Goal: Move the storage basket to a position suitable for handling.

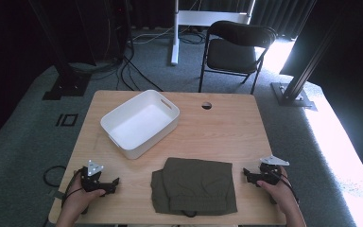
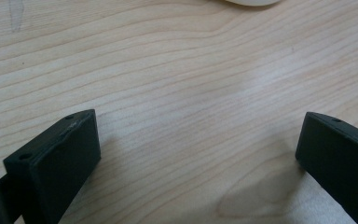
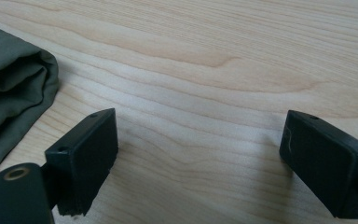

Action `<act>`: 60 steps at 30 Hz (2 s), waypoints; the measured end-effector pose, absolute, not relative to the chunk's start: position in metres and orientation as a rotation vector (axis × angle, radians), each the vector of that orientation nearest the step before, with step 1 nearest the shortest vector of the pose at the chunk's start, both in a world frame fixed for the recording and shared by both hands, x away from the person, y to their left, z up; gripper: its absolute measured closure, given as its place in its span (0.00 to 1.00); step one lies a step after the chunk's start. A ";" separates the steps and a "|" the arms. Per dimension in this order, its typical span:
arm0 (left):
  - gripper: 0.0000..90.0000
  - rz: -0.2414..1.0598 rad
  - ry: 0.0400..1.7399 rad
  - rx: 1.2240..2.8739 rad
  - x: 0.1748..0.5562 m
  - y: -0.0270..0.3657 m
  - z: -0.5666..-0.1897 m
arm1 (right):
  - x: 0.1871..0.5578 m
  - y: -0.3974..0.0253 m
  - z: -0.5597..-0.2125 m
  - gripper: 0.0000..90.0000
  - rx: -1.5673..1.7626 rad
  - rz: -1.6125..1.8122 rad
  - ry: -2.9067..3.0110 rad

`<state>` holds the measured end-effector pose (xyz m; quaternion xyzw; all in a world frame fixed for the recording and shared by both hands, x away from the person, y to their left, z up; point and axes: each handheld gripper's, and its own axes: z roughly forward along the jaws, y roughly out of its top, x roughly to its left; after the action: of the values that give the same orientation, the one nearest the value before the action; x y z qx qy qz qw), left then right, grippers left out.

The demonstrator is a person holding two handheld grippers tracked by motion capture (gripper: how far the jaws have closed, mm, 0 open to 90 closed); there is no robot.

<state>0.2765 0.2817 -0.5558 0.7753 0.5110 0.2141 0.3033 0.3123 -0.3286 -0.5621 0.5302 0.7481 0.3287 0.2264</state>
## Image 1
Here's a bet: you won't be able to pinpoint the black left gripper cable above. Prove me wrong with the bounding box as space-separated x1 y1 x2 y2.
42 165 85 209

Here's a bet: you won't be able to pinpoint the white plastic bin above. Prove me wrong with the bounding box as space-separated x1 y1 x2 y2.
99 89 182 161

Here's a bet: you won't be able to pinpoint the person's right hand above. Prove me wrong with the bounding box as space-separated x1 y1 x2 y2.
256 166 299 216

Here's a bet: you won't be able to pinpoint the black floor cables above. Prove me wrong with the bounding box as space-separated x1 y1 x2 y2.
69 26 209 93

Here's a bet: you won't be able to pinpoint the dark curtain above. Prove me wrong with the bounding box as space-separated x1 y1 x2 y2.
198 0 318 40

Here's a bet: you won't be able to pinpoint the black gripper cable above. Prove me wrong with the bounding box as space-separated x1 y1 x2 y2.
42 165 85 209
270 169 301 206

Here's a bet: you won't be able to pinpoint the black folding chair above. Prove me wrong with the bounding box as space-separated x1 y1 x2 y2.
198 20 279 96

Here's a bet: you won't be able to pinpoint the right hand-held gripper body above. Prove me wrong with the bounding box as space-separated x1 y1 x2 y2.
255 154 290 187

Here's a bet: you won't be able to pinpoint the black metal stand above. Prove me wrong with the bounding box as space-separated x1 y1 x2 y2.
27 0 93 101
270 0 348 112

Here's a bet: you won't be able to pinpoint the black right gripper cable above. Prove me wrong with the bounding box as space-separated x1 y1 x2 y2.
270 169 301 206

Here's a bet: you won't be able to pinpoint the white metal desk frame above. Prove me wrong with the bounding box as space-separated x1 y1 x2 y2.
169 0 257 66

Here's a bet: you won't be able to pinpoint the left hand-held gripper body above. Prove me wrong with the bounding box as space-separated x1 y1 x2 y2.
79 159 112 194

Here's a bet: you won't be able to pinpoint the person's left hand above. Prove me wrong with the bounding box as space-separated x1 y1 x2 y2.
60 169 107 223

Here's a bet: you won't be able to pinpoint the olive green pants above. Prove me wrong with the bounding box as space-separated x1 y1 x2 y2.
150 157 238 218

